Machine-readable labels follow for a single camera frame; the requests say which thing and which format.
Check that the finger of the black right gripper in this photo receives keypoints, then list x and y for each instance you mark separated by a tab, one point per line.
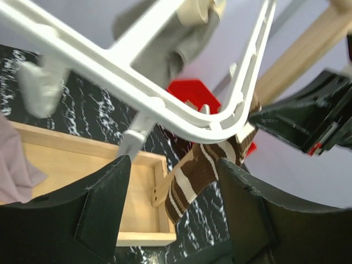
290	119

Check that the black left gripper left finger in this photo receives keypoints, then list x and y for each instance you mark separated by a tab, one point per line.
78	223

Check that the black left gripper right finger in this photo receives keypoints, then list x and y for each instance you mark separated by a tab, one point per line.
269	225

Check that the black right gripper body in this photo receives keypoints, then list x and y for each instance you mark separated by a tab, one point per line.
334	123

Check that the brown striped sock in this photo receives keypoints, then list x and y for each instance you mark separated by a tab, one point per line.
191	178

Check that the white plastic clip hanger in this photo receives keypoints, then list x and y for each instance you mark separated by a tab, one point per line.
65	49

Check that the wooden clothes rack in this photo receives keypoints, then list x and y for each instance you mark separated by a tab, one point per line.
66	158

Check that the mauve hanging cloth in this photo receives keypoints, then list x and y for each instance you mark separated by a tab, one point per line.
18	175

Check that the red plastic bin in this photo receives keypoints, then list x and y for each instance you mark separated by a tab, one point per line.
194	93

